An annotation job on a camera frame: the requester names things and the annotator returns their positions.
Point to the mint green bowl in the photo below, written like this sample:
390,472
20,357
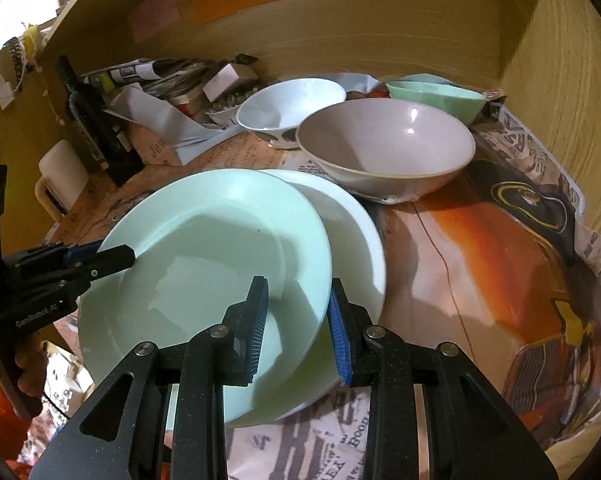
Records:
440,97

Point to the pile of papers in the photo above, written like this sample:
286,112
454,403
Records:
155,72

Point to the small white card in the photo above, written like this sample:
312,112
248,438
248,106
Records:
228,80

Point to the white plate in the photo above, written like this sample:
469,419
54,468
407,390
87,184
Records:
350,240

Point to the small bowl of trinkets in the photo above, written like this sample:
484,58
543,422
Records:
225,112

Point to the pale pink bowl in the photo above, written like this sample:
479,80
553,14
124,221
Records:
380,150

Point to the yellow headband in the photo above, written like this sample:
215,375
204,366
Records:
32,37

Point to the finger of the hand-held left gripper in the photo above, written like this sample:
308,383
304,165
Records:
105,258

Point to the dark wine bottle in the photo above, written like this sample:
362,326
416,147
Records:
93,125

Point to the dark headband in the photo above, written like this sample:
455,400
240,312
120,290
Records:
15,55

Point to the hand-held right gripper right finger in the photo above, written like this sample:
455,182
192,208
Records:
340,340

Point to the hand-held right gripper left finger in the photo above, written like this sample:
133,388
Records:
258,330

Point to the white bowl with dark pattern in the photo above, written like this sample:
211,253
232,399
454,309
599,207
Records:
285,105

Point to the beige mug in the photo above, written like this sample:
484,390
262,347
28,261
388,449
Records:
63,172

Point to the white car print paper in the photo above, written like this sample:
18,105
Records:
505,260

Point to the folded white paper sheet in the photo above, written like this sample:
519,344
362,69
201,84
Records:
165,120

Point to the person's left hand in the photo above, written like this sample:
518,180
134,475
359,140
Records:
30,372

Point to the pink sticky note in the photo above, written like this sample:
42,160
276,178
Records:
155,12

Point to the pale green plate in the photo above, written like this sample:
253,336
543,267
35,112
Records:
195,250

